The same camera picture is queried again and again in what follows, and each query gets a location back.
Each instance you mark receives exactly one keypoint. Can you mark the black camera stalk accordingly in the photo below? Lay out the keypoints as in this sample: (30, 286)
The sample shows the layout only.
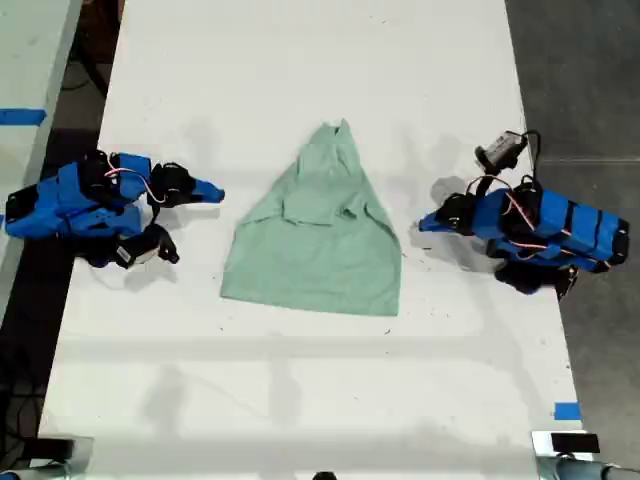
(482, 184)
(159, 232)

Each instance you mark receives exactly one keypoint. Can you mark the white metal bracket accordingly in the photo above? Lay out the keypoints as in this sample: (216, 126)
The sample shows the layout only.
(541, 442)

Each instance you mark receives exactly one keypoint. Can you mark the pale green T-shirt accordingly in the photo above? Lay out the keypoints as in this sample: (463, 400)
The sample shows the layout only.
(320, 260)

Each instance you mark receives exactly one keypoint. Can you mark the small black box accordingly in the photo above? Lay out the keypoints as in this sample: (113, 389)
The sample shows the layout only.
(47, 448)
(574, 443)

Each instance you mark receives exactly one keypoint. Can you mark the black camera box with label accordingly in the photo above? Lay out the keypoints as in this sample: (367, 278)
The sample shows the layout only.
(135, 252)

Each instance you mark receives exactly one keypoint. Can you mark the short blue tape strip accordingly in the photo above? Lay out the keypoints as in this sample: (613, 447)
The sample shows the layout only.
(567, 411)

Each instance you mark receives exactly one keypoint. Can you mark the grey metal pipe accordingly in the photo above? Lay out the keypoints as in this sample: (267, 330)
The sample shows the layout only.
(35, 472)
(585, 467)

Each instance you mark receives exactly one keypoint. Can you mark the blue and black robot arm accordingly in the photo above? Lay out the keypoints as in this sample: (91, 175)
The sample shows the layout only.
(565, 230)
(75, 205)

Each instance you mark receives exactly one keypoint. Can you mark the black and grey camera box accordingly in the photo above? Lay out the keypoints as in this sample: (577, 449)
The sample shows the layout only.
(500, 149)

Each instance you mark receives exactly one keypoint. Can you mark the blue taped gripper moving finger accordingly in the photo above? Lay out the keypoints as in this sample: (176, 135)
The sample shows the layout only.
(200, 197)
(437, 228)

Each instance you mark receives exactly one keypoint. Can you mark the white side table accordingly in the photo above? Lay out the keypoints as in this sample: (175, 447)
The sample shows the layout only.
(30, 75)

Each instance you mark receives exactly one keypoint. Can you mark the long blue tape strip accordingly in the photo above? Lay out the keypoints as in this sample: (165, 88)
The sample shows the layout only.
(22, 117)

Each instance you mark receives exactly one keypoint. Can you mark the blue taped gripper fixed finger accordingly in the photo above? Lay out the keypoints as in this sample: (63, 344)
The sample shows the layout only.
(436, 217)
(202, 186)

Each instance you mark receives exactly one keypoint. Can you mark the grey metal bracket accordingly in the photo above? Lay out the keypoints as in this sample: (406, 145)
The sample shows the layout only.
(82, 452)

